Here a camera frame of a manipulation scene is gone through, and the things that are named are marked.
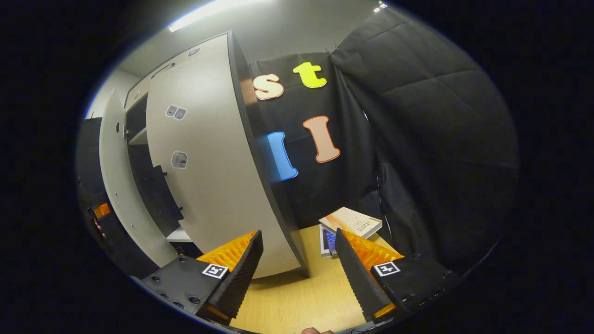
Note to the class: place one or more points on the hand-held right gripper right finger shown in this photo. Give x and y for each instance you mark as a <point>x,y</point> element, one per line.
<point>357,283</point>

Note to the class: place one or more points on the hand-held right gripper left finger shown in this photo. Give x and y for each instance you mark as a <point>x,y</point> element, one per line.
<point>241,278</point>

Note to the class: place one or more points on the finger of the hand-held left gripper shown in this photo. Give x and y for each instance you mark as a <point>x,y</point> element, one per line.
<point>102,210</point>

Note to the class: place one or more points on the white shoe cabinet door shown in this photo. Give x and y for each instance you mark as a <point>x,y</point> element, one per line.
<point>120,185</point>
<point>213,176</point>

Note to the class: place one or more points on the white shoe cabinet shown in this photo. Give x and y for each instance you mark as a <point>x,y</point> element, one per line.
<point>239,74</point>

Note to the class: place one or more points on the white cabinet drawer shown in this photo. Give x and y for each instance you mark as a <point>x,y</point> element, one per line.
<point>185,62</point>

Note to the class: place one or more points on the blue cover book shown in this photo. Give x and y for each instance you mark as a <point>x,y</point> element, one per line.
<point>328,241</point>

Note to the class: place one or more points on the black backdrop cloth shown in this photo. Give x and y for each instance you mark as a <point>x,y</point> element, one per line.
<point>417,139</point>
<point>90,153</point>

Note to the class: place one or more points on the beige cover book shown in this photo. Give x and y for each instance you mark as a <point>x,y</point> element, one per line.
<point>352,221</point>

